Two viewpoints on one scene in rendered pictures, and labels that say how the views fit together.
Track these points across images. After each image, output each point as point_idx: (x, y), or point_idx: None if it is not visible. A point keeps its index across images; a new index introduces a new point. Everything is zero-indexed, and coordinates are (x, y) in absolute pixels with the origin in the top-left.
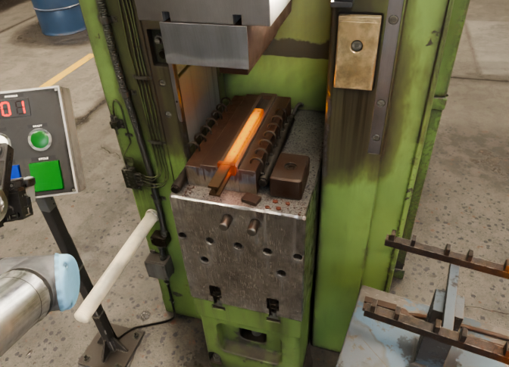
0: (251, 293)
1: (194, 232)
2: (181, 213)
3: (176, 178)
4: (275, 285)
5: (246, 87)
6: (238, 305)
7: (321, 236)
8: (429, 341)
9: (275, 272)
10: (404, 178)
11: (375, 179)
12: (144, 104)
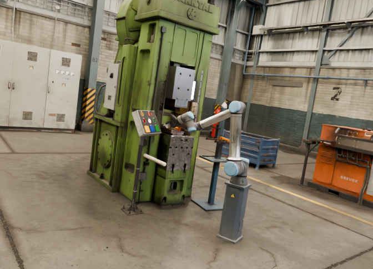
0: (181, 163)
1: (173, 146)
2: (172, 140)
3: (155, 141)
4: (186, 158)
5: None
6: (177, 169)
7: None
8: (218, 151)
9: (187, 154)
10: (198, 133)
11: (194, 134)
12: None
